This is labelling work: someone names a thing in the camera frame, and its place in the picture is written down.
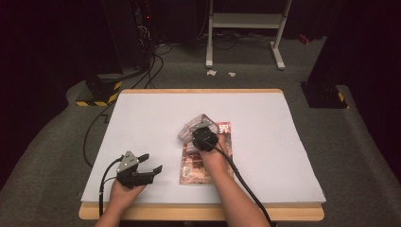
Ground right hand-held gripper black cable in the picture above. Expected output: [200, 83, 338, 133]
[206, 140, 276, 227]

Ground person's right hand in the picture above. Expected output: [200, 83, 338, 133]
[197, 133, 236, 178]

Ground hand-held gripper black cable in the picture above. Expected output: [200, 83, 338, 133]
[206, 140, 276, 227]
[97, 155, 126, 218]

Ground wooden table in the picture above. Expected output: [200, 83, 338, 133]
[78, 88, 325, 222]

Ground striped cloth drawstring bag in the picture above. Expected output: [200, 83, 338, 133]
[177, 113, 220, 151]

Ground bundle of black floor cables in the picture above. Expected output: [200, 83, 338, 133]
[131, 42, 174, 90]

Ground dark equipment rack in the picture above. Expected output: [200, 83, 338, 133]
[133, 0, 159, 69]

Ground black cables under stand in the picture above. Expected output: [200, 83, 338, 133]
[197, 29, 275, 52]

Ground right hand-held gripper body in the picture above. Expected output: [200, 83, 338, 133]
[191, 120, 219, 153]

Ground person's left hand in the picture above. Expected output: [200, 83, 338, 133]
[108, 179, 148, 206]

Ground black post base yellow stripes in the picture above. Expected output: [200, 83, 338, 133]
[300, 81, 350, 110]
[75, 74, 124, 108]

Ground glossy magazine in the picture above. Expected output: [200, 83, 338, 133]
[179, 121, 235, 186]

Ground white table sheet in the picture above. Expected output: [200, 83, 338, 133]
[79, 92, 326, 205]

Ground thin black floor cable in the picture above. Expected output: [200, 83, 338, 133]
[82, 103, 114, 168]

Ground left hand-held gripper black cable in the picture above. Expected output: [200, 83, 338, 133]
[97, 155, 126, 218]

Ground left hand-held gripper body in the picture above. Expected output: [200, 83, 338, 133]
[115, 150, 149, 190]

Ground white metal stand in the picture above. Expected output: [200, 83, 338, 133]
[205, 0, 293, 71]

